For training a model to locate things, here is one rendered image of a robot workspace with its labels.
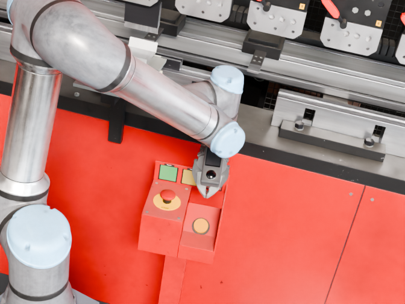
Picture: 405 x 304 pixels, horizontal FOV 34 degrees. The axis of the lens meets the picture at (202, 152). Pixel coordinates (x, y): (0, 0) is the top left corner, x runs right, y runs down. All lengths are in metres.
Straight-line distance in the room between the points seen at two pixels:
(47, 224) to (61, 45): 0.37
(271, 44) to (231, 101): 0.63
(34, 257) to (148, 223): 0.50
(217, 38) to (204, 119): 0.90
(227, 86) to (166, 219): 0.40
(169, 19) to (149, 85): 0.96
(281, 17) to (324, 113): 0.30
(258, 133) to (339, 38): 0.35
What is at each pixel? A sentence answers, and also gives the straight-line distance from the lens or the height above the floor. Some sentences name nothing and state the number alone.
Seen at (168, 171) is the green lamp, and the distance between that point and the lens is 1.78.
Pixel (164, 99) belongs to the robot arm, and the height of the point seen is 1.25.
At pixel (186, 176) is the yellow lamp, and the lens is 1.78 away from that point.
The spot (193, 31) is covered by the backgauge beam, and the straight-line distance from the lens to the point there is 2.19.
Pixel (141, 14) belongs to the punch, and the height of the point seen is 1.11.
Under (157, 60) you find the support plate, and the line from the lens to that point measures 1.93.
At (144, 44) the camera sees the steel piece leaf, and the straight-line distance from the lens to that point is 1.98.
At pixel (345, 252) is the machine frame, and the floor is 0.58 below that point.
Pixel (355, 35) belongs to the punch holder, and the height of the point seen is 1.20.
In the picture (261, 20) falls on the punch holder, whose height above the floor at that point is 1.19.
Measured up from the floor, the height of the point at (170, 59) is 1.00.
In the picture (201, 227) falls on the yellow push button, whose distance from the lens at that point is 1.76.
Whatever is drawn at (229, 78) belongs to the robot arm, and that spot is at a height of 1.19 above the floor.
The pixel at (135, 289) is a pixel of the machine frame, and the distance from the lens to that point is 2.30.
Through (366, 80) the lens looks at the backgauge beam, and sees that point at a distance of 2.15.
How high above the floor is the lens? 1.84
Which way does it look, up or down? 33 degrees down
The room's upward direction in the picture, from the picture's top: 10 degrees clockwise
